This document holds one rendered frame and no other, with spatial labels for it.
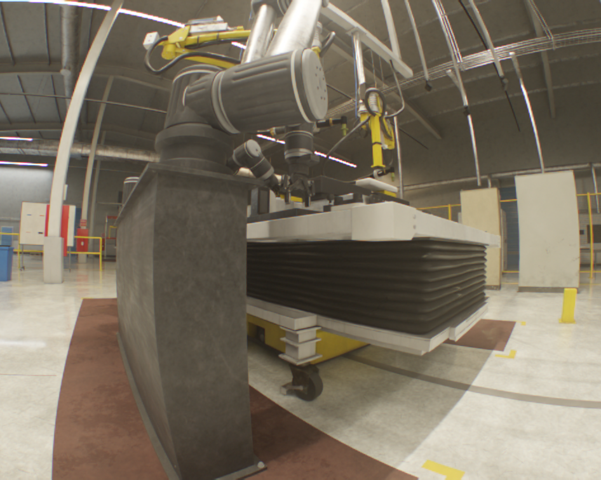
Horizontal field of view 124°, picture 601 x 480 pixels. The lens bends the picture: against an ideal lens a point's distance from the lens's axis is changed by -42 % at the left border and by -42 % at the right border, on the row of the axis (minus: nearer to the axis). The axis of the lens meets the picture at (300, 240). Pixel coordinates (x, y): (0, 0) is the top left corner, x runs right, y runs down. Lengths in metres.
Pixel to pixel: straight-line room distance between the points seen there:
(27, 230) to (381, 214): 9.17
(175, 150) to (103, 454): 1.03
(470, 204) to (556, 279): 2.24
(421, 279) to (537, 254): 4.62
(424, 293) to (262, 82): 0.83
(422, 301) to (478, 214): 4.85
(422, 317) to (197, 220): 0.78
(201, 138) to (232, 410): 0.74
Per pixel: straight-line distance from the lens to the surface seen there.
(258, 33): 1.30
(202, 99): 0.77
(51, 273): 6.12
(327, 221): 0.82
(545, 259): 5.51
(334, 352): 1.83
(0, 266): 6.54
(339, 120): 1.50
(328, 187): 1.42
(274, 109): 0.69
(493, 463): 1.13
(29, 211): 9.39
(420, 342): 1.01
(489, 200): 5.77
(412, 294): 1.01
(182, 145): 0.75
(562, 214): 5.56
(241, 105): 0.71
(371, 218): 0.71
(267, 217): 1.15
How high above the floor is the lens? 0.72
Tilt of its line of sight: 3 degrees up
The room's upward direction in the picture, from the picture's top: 1 degrees clockwise
